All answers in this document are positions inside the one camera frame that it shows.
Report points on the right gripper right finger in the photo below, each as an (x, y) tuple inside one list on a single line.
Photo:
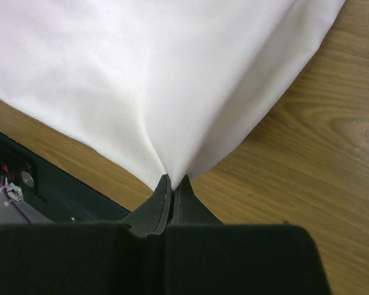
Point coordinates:
[(188, 209)]

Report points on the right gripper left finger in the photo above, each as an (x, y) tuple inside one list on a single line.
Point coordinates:
[(152, 216)]

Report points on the white floral t shirt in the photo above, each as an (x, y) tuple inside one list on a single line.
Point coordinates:
[(157, 87)]

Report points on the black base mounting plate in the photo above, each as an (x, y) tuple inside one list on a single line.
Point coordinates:
[(54, 193)]

